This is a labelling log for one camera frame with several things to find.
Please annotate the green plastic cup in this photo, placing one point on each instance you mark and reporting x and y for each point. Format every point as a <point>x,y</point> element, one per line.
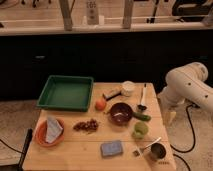
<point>140,130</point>

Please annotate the orange fruit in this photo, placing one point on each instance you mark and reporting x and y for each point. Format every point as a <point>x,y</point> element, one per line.
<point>100,104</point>

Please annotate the orange plastic bowl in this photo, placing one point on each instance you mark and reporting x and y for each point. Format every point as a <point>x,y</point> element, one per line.
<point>40,135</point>

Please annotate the green plastic tray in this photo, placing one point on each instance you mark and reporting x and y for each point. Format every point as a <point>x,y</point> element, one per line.
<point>70,93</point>

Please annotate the blue sponge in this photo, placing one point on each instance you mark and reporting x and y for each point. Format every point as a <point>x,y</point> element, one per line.
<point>112,148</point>

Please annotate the dark red bowl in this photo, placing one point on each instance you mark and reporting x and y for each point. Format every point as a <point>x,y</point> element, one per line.
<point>120,113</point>

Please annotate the white round container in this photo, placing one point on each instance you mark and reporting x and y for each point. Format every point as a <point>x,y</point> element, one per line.
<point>127,88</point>

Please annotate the crumpled white cloth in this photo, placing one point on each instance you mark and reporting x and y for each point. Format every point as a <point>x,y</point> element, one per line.
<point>54,130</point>

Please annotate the pile of brown nuts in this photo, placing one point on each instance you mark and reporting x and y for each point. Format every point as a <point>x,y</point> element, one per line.
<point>88,126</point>

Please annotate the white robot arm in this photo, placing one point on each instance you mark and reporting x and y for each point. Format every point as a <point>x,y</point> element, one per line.
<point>185,83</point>

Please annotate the green cucumber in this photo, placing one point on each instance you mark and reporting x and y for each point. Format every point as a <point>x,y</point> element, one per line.
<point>141,117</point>

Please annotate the metal measuring cup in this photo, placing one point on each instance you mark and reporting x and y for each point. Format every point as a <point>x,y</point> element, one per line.
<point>157,150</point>

